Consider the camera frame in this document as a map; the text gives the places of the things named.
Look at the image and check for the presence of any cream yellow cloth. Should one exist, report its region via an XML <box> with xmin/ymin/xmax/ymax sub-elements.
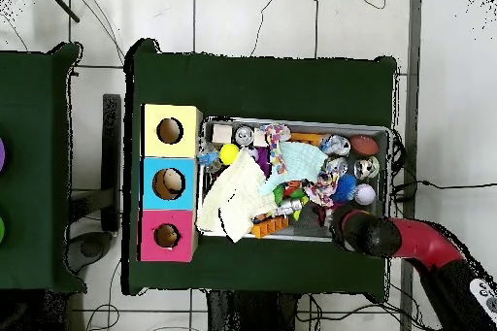
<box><xmin>195</xmin><ymin>149</ymin><xmax>279</xmax><ymax>244</ymax></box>

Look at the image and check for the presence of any mint green cloth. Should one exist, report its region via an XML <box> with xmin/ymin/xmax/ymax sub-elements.
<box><xmin>258</xmin><ymin>141</ymin><xmax>329</xmax><ymax>195</ymax></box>

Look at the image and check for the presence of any metal mesh bin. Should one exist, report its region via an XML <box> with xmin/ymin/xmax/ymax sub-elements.
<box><xmin>195</xmin><ymin>115</ymin><xmax>391</xmax><ymax>243</ymax></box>

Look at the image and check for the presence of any purple spiky ball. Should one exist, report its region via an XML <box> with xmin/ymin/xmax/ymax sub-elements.
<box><xmin>255</xmin><ymin>147</ymin><xmax>271</xmax><ymax>175</ymax></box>

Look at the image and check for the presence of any yellow smiley ball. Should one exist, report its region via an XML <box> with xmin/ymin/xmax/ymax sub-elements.
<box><xmin>217</xmin><ymin>143</ymin><xmax>241</xmax><ymax>166</ymax></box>

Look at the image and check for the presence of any plain wooden cube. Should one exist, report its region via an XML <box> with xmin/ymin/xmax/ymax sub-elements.
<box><xmin>212</xmin><ymin>123</ymin><xmax>233</xmax><ymax>145</ymax></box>
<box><xmin>252</xmin><ymin>128</ymin><xmax>269</xmax><ymax>148</ymax></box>

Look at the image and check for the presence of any dark green table cloth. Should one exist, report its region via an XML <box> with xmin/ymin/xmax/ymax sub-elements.
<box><xmin>121</xmin><ymin>38</ymin><xmax>399</xmax><ymax>296</ymax></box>

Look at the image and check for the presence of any blue puffer ball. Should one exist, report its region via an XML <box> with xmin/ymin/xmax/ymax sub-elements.
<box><xmin>332</xmin><ymin>174</ymin><xmax>358</xmax><ymax>203</ymax></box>

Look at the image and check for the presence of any white baseball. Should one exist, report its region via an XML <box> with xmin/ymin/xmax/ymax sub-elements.
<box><xmin>353</xmin><ymin>183</ymin><xmax>377</xmax><ymax>207</ymax></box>

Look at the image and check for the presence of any black upright panel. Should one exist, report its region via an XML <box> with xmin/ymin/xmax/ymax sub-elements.
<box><xmin>101</xmin><ymin>93</ymin><xmax>122</xmax><ymax>231</ymax></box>

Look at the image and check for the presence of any grey floor stand base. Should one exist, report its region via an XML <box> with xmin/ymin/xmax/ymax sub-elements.
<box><xmin>63</xmin><ymin>230</ymin><xmax>115</xmax><ymax>275</ymax></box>

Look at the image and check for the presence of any green cloth side table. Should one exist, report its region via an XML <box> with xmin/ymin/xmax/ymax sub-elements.
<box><xmin>0</xmin><ymin>42</ymin><xmax>88</xmax><ymax>293</ymax></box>

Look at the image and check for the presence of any dark slanted rod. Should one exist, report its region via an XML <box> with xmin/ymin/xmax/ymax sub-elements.
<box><xmin>39</xmin><ymin>0</ymin><xmax>82</xmax><ymax>25</ymax></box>

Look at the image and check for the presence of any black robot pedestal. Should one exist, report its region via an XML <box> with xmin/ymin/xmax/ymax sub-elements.
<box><xmin>205</xmin><ymin>289</ymin><xmax>300</xmax><ymax>331</ymax></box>

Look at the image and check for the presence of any thin black floor cable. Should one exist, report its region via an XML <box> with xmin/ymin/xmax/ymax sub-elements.
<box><xmin>249</xmin><ymin>0</ymin><xmax>283</xmax><ymax>57</ymax></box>

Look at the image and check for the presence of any black floor power cable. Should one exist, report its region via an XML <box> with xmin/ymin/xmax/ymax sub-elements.
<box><xmin>391</xmin><ymin>179</ymin><xmax>497</xmax><ymax>192</ymax></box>

